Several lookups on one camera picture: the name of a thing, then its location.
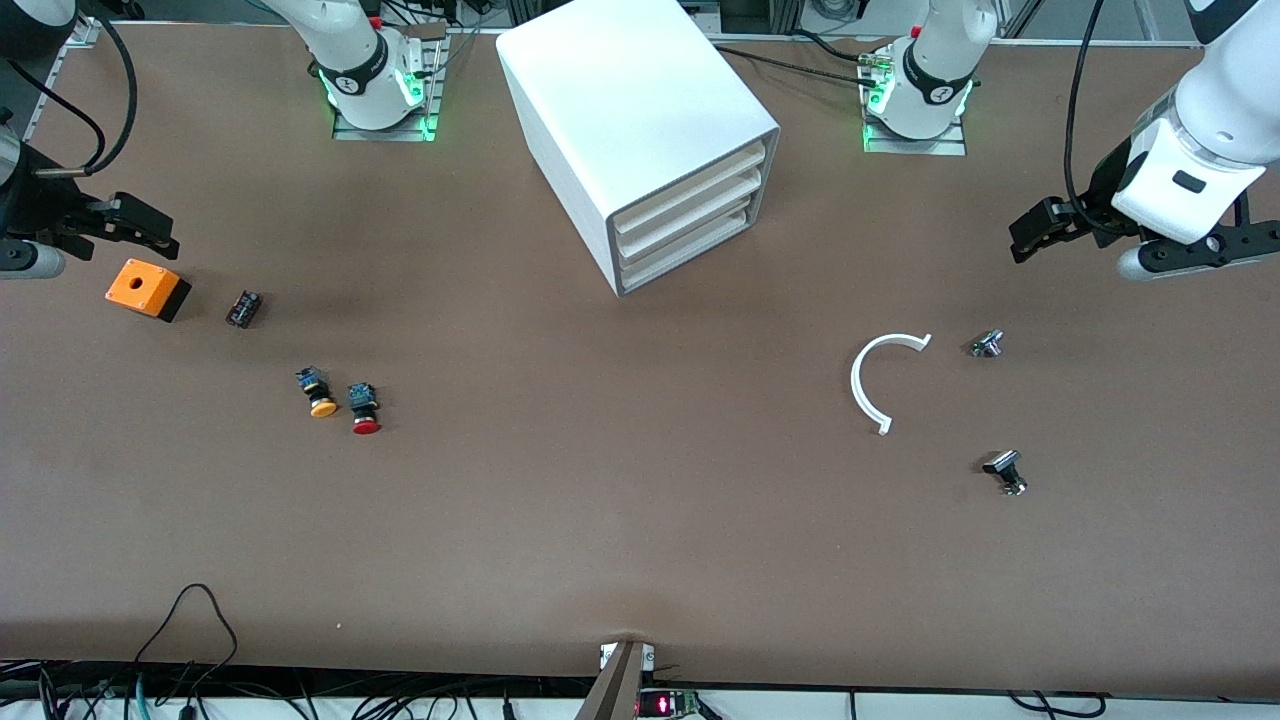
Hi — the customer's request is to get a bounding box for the yellow push button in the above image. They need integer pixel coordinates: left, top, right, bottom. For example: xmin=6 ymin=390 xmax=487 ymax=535
xmin=295 ymin=366 xmax=339 ymax=418

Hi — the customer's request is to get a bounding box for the red push button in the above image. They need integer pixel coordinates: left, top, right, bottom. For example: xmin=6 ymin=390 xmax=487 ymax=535
xmin=347 ymin=382 xmax=382 ymax=436

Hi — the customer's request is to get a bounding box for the white drawer cabinet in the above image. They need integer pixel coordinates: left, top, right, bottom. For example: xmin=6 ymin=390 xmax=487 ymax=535
xmin=495 ymin=0 xmax=782 ymax=298

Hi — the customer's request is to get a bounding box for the white curved plastic part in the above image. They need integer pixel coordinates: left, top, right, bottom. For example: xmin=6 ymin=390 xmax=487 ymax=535
xmin=850 ymin=332 xmax=933 ymax=437

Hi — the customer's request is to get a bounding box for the device with red display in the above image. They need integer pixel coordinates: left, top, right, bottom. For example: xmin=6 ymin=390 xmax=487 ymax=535
xmin=638 ymin=688 xmax=703 ymax=719

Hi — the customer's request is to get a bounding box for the orange button enclosure box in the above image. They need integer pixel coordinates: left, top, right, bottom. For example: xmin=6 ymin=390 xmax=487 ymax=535
xmin=105 ymin=258 xmax=192 ymax=323

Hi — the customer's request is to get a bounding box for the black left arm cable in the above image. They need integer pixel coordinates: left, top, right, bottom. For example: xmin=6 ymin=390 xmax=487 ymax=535
xmin=1064 ymin=0 xmax=1113 ymax=237

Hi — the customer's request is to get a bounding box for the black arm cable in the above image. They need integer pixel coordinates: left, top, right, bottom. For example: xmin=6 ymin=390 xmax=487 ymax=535
xmin=0 ymin=15 xmax=138 ymax=177
xmin=1064 ymin=0 xmax=1113 ymax=237

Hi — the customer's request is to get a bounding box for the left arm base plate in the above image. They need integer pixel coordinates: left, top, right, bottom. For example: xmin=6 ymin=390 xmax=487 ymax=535
xmin=862 ymin=60 xmax=968 ymax=156

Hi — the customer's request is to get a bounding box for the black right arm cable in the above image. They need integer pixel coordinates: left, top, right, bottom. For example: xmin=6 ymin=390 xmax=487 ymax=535
xmin=0 ymin=15 xmax=138 ymax=177

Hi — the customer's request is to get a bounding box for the aluminium frame profile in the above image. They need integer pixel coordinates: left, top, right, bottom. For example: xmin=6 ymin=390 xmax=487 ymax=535
xmin=18 ymin=18 xmax=101 ymax=143

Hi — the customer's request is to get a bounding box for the black and silver switch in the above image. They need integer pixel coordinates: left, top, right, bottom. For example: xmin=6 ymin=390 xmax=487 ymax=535
xmin=982 ymin=450 xmax=1029 ymax=498

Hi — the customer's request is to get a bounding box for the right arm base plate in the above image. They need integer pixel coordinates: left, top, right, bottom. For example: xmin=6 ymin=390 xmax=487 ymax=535
xmin=332 ymin=35 xmax=447 ymax=142

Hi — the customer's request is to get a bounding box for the black base power cable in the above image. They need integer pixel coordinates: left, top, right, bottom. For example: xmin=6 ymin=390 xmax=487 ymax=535
xmin=712 ymin=43 xmax=883 ymax=89

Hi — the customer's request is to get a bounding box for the looped black table cable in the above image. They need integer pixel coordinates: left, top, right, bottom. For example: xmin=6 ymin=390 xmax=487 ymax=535
xmin=130 ymin=583 xmax=241 ymax=693

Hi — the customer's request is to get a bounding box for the black cable tangle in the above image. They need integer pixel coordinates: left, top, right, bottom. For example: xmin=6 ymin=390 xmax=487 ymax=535
xmin=0 ymin=655 xmax=601 ymax=720

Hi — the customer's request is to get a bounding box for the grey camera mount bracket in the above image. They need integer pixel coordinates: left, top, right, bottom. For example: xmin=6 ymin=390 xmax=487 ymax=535
xmin=575 ymin=640 xmax=656 ymax=720

